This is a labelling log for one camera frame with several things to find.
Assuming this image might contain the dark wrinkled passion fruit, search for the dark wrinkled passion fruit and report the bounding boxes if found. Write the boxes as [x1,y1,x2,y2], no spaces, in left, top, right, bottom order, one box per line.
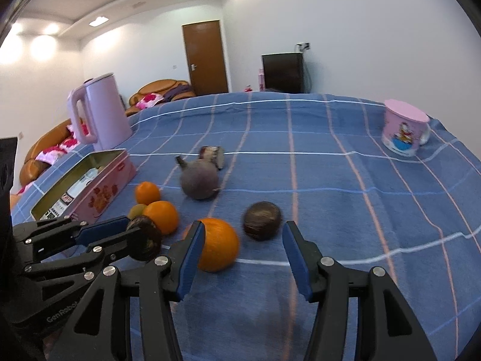
[126,215,163,262]

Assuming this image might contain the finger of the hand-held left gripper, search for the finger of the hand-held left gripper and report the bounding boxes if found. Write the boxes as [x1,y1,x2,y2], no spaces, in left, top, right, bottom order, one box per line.
[23,227,163,286]
[12,215,131,262]

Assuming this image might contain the pink electric kettle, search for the pink electric kettle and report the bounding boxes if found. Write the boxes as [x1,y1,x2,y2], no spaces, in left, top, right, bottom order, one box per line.
[68,73,133,152]

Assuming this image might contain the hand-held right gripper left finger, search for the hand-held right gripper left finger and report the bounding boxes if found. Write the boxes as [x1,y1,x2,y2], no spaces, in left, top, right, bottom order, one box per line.
[49,220,206,361]

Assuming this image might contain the large orange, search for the large orange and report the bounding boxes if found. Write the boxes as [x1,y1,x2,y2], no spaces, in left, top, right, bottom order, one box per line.
[183,218,240,273]

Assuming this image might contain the black power cable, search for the black power cable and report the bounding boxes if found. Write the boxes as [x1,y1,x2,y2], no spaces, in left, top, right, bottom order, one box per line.
[302,50,311,93]

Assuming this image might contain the pink floral tin box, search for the pink floral tin box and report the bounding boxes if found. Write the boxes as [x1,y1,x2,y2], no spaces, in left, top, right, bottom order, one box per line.
[31,149,137,224]

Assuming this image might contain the pink cartoon cup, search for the pink cartoon cup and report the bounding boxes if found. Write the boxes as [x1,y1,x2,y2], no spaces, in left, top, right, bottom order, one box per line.
[381,99,431,157]

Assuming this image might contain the blue plaid tablecloth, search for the blue plaid tablecloth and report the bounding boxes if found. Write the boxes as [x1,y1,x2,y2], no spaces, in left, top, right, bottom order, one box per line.
[11,91,481,361]

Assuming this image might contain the medium orange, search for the medium orange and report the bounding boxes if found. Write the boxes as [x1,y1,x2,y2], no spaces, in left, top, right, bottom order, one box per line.
[145,200,179,236]

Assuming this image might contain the purple cloth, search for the purple cloth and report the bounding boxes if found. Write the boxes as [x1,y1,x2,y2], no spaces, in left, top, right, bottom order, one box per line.
[163,85,192,101]

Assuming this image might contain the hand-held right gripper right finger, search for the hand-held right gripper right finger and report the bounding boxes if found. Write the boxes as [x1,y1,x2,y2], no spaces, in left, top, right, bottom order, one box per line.
[282,221,438,361]

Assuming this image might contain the small orange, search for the small orange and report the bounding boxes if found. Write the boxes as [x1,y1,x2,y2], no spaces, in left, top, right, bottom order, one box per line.
[135,181,161,205]

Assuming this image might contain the pink floral pillow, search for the pink floral pillow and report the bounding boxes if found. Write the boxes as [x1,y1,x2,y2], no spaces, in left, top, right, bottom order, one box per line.
[136,92,164,110]
[39,137,81,165]

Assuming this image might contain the dark round passion fruit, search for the dark round passion fruit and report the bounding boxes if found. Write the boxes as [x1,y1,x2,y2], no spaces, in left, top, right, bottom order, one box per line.
[242,202,282,242]

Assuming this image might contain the brown leather sofa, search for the brown leather sofa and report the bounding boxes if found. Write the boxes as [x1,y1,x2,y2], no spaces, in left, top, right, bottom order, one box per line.
[125,79,196,118]
[20,119,81,187]

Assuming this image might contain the brown wooden door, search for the brown wooden door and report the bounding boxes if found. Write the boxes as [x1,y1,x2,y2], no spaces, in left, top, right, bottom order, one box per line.
[182,20,230,96]

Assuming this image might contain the cut dark fruit piece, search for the cut dark fruit piece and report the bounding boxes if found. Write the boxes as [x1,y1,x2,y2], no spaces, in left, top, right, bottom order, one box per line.
[199,145,226,170]

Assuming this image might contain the purple round fruit with stem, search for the purple round fruit with stem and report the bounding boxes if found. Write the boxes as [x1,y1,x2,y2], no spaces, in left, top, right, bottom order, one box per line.
[176,155,220,200]

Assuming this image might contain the white printed packet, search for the white printed packet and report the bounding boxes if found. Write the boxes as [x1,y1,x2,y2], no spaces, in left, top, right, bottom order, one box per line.
[39,167,100,221]

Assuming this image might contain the black television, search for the black television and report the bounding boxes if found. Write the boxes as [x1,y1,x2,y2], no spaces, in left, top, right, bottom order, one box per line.
[262,53,304,93]

